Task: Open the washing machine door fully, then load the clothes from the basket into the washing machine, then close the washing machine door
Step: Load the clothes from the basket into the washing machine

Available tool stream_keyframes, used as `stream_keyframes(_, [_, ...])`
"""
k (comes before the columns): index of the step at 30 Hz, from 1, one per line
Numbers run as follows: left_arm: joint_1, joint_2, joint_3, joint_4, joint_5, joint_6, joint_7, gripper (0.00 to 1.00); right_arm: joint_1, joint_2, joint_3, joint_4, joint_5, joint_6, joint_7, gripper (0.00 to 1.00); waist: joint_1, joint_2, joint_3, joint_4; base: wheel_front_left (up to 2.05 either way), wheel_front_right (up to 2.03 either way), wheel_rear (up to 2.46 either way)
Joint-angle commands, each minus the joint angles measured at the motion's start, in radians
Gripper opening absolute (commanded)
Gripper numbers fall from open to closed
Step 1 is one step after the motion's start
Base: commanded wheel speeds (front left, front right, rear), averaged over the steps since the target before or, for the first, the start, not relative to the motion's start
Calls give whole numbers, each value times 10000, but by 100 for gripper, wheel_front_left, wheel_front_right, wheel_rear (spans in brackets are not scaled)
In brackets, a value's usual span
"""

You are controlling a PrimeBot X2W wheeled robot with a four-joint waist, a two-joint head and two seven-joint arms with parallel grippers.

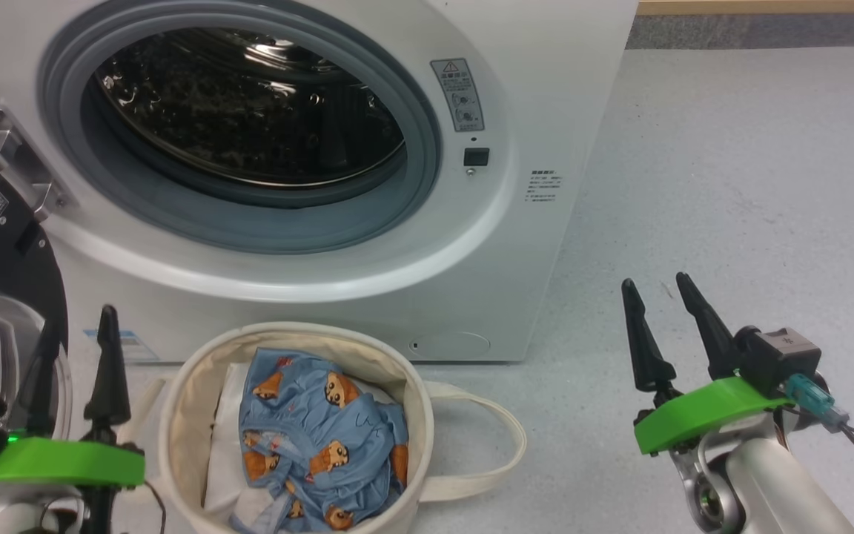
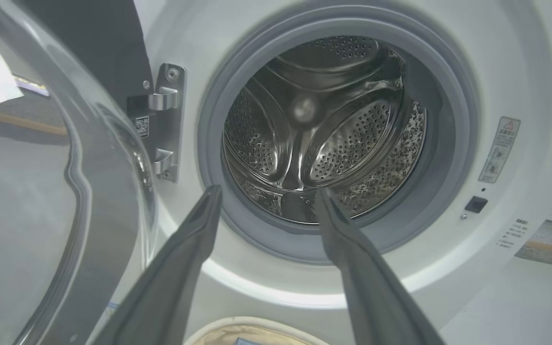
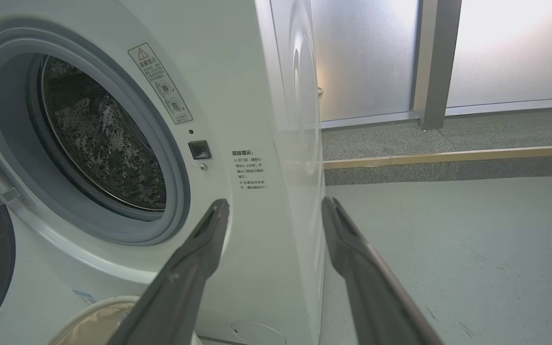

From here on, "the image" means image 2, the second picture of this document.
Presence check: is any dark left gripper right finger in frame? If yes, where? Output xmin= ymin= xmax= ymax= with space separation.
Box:
xmin=314 ymin=188 xmax=447 ymax=345

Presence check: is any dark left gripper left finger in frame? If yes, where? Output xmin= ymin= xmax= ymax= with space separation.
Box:
xmin=92 ymin=184 xmax=223 ymax=345

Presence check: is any glass washing machine door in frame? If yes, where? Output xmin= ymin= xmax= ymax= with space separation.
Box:
xmin=0 ymin=0 xmax=158 ymax=345

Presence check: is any stainless steel drum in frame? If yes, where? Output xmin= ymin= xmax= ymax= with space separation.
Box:
xmin=222 ymin=35 xmax=427 ymax=224

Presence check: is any silver metal door hinge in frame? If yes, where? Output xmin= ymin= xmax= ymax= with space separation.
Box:
xmin=126 ymin=63 xmax=187 ymax=183

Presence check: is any white front-load washing machine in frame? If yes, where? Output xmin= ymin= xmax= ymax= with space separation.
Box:
xmin=132 ymin=0 xmax=552 ymax=345

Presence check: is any cream canvas laundry basket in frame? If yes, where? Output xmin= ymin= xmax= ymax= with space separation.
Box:
xmin=184 ymin=316 xmax=332 ymax=345

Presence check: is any small printed text label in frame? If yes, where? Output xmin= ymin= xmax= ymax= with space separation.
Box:
xmin=496 ymin=218 xmax=530 ymax=250

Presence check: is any white warning sticker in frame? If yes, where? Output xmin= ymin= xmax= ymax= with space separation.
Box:
xmin=478 ymin=116 xmax=521 ymax=184

